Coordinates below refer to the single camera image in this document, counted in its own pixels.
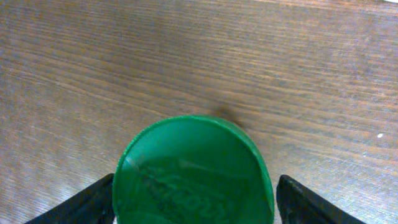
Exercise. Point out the green lid glass jar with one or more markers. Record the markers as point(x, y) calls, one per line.
point(192, 169)

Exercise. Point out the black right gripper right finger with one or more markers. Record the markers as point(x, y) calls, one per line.
point(299, 205)

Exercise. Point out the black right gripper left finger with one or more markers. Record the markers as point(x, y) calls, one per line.
point(92, 205)

